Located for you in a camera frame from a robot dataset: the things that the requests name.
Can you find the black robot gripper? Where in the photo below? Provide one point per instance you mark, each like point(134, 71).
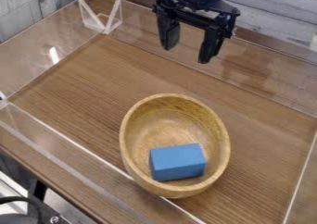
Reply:
point(212, 15)

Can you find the blue rectangular block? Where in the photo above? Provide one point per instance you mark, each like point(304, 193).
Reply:
point(177, 162)

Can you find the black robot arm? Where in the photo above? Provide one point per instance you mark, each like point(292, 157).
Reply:
point(210, 15)

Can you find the brown wooden oval bowl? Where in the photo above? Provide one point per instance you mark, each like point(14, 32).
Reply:
point(170, 119)

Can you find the clear acrylic triangular bracket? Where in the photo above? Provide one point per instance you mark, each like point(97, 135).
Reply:
point(101, 22)

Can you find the clear acrylic barrier wall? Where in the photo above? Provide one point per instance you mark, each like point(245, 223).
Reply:
point(70, 80)

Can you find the black table leg frame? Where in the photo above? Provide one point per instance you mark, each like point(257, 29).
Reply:
point(50, 216)

